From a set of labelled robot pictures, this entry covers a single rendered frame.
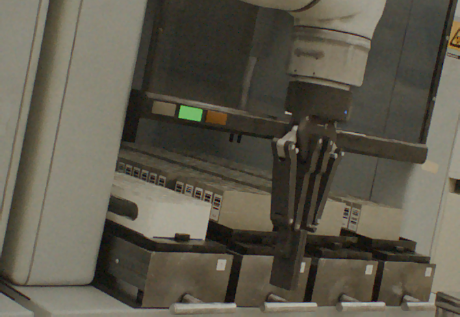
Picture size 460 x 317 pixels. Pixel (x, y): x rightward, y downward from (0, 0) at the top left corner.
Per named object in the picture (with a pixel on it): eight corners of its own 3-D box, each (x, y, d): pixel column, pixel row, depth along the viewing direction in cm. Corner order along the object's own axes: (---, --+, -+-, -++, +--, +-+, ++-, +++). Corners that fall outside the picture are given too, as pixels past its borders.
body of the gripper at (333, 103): (312, 84, 106) (298, 159, 106) (274, 74, 99) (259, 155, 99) (367, 93, 101) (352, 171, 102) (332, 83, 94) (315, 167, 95)
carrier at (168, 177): (207, 211, 142) (215, 176, 142) (215, 214, 141) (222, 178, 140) (151, 207, 135) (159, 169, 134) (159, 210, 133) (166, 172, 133)
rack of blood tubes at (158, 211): (31, 197, 133) (40, 157, 132) (88, 202, 139) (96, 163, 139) (145, 247, 111) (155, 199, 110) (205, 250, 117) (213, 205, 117)
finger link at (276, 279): (304, 230, 100) (301, 230, 99) (293, 290, 100) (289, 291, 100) (283, 224, 102) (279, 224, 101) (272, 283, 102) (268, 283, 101)
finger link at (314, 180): (299, 131, 102) (305, 132, 103) (283, 225, 102) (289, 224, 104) (328, 137, 99) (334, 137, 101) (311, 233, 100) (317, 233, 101)
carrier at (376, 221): (389, 240, 152) (396, 207, 152) (398, 244, 151) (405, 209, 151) (344, 237, 145) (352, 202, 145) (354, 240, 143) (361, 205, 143)
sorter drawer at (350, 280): (69, 203, 178) (78, 160, 178) (125, 207, 187) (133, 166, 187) (331, 316, 124) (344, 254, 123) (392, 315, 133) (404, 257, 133)
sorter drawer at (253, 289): (-1, 198, 168) (9, 152, 168) (63, 203, 177) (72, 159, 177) (254, 318, 114) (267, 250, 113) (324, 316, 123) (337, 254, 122)
